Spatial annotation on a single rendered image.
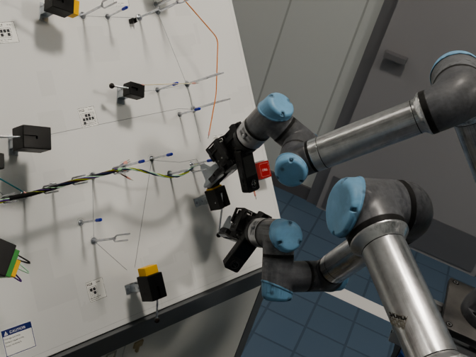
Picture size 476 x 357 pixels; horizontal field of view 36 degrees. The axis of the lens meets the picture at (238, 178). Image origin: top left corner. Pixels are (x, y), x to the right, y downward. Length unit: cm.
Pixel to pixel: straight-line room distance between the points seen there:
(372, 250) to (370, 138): 32
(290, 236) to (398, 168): 256
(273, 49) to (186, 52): 216
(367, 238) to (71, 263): 73
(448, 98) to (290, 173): 37
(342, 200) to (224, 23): 98
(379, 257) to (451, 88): 42
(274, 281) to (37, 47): 78
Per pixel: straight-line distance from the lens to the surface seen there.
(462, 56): 169
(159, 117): 196
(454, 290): 188
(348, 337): 351
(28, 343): 170
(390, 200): 139
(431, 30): 396
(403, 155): 417
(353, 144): 159
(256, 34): 422
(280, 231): 167
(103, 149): 184
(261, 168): 216
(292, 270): 172
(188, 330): 215
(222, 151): 185
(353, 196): 136
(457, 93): 156
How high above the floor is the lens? 209
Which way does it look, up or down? 28 degrees down
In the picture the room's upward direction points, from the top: 18 degrees clockwise
